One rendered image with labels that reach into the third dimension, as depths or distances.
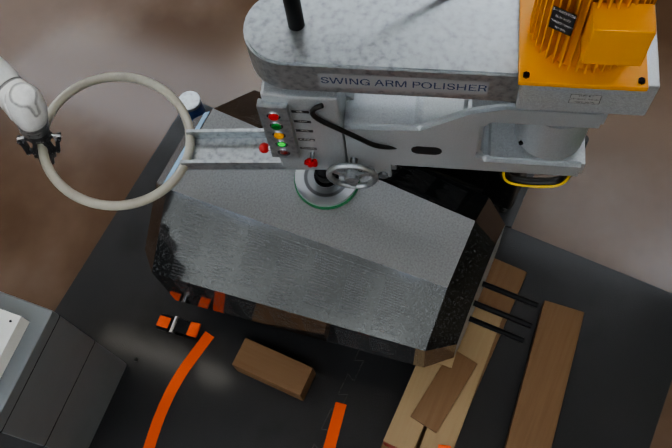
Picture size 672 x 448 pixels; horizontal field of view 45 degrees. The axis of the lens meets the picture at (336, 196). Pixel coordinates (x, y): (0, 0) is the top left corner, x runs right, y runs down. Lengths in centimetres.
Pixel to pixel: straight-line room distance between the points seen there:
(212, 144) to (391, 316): 80
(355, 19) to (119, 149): 215
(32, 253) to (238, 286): 129
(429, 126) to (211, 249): 101
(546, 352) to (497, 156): 122
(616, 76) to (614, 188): 185
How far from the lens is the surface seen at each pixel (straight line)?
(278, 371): 327
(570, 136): 221
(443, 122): 214
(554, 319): 339
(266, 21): 202
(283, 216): 271
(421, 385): 316
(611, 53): 175
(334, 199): 268
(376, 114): 220
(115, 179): 388
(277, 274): 277
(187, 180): 283
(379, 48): 194
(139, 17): 432
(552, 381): 333
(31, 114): 247
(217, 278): 287
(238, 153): 264
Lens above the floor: 330
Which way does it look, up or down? 66 degrees down
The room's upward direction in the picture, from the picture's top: 10 degrees counter-clockwise
